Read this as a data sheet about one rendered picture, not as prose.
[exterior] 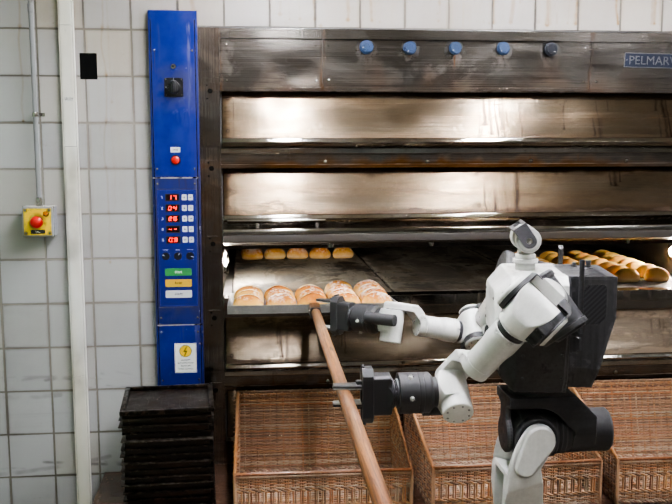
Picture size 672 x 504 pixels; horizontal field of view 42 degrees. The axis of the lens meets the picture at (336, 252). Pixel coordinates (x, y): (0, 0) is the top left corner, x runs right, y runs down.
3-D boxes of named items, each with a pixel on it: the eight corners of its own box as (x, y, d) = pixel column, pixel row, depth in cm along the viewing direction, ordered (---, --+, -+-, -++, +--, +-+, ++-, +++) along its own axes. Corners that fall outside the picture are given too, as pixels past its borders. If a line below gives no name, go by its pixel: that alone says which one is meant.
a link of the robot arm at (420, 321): (381, 300, 266) (422, 307, 270) (377, 330, 265) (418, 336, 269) (388, 300, 260) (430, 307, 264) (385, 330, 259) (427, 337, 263)
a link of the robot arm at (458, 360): (434, 407, 189) (471, 369, 182) (428, 376, 196) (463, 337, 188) (459, 416, 191) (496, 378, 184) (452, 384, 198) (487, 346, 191)
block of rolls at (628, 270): (507, 262, 395) (507, 249, 394) (610, 260, 400) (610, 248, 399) (554, 284, 335) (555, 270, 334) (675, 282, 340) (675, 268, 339)
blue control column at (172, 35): (193, 441, 509) (184, 59, 480) (221, 440, 510) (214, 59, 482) (164, 624, 318) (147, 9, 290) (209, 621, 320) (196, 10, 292)
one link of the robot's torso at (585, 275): (589, 370, 247) (593, 243, 242) (620, 408, 213) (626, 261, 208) (481, 370, 248) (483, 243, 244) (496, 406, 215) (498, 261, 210)
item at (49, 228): (27, 234, 298) (26, 205, 297) (58, 234, 299) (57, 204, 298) (22, 237, 291) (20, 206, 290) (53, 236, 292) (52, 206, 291)
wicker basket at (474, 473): (399, 459, 320) (399, 385, 317) (549, 452, 327) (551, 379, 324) (429, 516, 273) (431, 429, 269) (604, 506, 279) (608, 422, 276)
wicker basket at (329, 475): (235, 464, 315) (234, 389, 311) (392, 459, 320) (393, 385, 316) (231, 524, 267) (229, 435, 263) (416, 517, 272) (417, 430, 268)
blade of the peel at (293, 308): (398, 311, 286) (398, 302, 285) (227, 314, 281) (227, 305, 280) (382, 291, 321) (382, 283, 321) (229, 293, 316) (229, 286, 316)
